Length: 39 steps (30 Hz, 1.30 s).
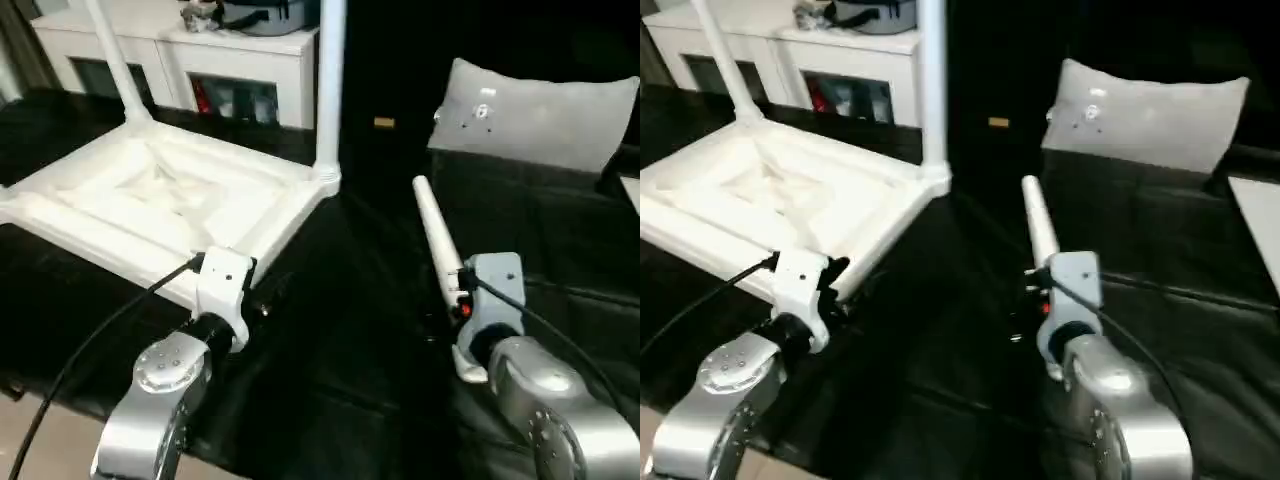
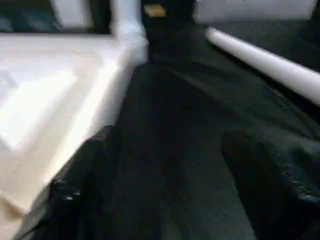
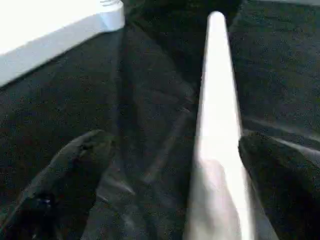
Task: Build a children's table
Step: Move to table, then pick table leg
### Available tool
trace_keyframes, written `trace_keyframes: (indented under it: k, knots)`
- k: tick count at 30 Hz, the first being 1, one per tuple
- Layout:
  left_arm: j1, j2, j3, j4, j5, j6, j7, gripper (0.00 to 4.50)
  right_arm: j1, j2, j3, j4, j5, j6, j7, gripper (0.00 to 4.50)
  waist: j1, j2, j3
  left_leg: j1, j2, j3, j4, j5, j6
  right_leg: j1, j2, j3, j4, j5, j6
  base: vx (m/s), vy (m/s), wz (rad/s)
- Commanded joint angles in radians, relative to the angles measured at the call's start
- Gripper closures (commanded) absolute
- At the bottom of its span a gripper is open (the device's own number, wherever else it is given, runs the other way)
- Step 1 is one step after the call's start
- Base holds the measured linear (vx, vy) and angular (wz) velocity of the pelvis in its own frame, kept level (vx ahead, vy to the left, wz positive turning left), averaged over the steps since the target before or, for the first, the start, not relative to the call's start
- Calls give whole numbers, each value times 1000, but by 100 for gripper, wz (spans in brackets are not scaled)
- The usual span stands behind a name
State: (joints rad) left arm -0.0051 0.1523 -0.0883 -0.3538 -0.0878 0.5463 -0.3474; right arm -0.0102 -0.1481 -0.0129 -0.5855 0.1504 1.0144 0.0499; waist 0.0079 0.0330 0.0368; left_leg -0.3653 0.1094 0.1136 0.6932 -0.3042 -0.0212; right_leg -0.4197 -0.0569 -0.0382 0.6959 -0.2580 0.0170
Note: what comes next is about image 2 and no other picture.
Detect black work mat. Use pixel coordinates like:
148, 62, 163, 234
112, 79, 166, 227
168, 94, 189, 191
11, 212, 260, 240
85, 20, 320, 240

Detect white cabinet with glass doors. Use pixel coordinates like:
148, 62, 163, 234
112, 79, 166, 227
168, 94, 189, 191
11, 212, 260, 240
0, 0, 112, 35

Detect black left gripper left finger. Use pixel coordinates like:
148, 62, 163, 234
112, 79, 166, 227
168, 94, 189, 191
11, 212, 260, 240
30, 125, 119, 240

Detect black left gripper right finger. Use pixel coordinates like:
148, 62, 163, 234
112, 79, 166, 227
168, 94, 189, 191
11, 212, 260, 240
220, 130, 320, 240

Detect white plastic table top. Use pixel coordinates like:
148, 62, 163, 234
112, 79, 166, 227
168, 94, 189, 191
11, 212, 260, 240
0, 32, 150, 240

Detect white plastic table leg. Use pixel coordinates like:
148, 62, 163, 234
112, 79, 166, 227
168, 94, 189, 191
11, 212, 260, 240
110, 0, 149, 64
205, 27, 320, 107

